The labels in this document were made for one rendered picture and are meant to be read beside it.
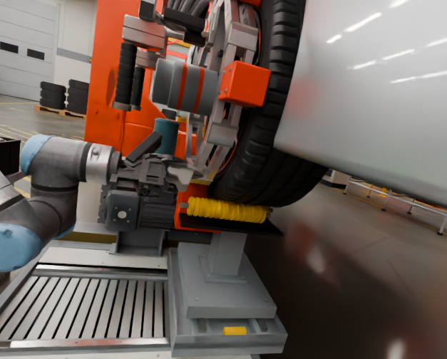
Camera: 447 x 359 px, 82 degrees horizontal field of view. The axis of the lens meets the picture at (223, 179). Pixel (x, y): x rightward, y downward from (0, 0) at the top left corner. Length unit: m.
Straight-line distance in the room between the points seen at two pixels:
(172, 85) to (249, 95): 0.32
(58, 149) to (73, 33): 13.66
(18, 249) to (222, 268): 0.66
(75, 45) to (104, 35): 12.83
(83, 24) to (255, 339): 13.96
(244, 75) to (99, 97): 0.89
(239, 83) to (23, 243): 0.46
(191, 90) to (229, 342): 0.76
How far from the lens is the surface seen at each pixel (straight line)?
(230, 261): 0.98
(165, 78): 0.79
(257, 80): 0.52
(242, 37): 0.62
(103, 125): 1.30
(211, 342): 0.90
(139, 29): 0.68
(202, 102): 0.80
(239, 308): 0.91
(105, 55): 1.32
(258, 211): 0.82
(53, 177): 0.63
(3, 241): 0.54
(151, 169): 0.61
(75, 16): 14.37
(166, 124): 0.93
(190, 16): 0.67
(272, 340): 0.98
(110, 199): 1.15
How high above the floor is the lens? 0.77
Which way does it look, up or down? 12 degrees down
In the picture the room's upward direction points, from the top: 12 degrees clockwise
